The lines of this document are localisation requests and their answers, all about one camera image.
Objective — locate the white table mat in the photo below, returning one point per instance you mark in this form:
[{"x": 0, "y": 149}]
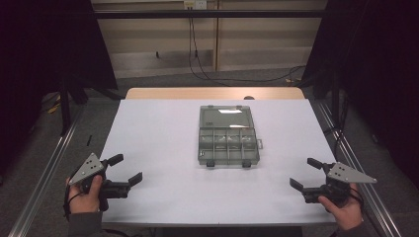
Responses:
[{"x": 158, "y": 184}]

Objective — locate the person's left hand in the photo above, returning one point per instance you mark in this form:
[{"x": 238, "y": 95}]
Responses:
[{"x": 84, "y": 200}]

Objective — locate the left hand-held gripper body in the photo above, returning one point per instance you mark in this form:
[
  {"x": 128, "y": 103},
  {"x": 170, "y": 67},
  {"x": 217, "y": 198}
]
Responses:
[{"x": 89, "y": 168}]

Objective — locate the wooden table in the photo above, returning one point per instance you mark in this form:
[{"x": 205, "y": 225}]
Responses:
[{"x": 197, "y": 93}]

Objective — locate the black curtain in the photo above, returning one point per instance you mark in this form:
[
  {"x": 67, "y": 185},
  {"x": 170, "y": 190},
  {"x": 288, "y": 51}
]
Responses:
[
  {"x": 378, "y": 65},
  {"x": 39, "y": 49}
]

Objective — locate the person's right hand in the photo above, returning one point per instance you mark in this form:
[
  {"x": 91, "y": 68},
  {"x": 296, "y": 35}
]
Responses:
[{"x": 347, "y": 215}]

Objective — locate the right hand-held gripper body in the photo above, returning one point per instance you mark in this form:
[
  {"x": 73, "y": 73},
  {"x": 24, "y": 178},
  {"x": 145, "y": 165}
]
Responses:
[{"x": 346, "y": 174}]

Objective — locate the black metal stand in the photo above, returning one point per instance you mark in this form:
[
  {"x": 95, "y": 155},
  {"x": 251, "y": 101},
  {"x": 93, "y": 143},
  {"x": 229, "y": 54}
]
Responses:
[
  {"x": 335, "y": 98},
  {"x": 65, "y": 108}
]

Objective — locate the aluminium floor rail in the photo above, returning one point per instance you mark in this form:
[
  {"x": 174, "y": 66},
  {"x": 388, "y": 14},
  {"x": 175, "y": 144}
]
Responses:
[
  {"x": 42, "y": 177},
  {"x": 362, "y": 171}
]

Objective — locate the white wall socket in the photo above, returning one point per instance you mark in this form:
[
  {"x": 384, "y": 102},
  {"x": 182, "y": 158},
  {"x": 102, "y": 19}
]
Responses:
[{"x": 195, "y": 4}]

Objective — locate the black horizontal frame bar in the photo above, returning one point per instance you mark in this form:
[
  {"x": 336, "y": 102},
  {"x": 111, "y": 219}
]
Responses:
[{"x": 210, "y": 14}]

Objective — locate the transparent grey compartment box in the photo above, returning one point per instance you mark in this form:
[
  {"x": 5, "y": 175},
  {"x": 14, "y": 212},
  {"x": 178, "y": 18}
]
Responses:
[{"x": 227, "y": 138}]

